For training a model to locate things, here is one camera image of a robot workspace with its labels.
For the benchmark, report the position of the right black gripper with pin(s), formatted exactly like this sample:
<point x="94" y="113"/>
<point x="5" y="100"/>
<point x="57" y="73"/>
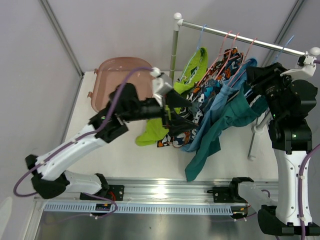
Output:
<point x="262" y="76"/>

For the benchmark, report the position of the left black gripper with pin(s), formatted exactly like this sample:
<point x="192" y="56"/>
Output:
<point x="177" y="123"/>

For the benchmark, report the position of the teal green shorts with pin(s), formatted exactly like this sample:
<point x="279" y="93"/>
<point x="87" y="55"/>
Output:
<point x="237" y="113"/>

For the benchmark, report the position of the light blue shorts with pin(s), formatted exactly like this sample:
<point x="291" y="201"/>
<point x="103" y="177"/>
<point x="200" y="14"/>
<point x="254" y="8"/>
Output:
<point x="215" y="112"/>

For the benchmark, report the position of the pink hanger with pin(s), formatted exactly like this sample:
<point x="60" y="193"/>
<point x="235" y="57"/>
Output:
<point x="217" y="58"/>
<point x="228" y="52"/>
<point x="230" y="83"/>

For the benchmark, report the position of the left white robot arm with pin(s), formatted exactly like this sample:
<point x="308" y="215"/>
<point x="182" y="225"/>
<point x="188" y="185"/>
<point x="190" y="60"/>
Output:
<point x="50" y="174"/>

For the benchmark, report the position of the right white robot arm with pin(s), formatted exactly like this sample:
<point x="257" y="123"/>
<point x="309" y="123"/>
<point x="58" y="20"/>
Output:
<point x="291" y="140"/>

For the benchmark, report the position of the orange blue patterned shorts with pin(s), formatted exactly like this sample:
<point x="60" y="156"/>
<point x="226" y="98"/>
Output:
<point x="200" y="85"/>

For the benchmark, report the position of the lime green shorts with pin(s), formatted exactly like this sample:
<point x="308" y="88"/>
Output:
<point x="192" y="74"/>

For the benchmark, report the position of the metal clothes rack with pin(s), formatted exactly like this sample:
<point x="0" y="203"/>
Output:
<point x="272" y="47"/>

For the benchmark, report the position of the pink translucent plastic basin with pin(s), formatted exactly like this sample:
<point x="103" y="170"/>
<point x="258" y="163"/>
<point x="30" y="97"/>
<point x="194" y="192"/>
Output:
<point x="112" y="72"/>

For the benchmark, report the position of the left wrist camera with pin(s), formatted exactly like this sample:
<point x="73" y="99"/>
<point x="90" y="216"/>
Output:
<point x="161" y="85"/>

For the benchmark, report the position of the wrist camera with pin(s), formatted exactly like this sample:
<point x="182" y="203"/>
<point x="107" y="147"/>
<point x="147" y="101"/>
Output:
<point x="161" y="85"/>
<point x="305" y="68"/>

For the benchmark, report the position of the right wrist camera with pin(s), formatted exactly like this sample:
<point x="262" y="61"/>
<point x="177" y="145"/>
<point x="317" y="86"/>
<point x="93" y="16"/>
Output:
<point x="305" y="68"/>

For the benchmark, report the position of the slotted cable duct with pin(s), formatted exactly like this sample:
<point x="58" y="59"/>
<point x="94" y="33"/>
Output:
<point x="130" y="208"/>

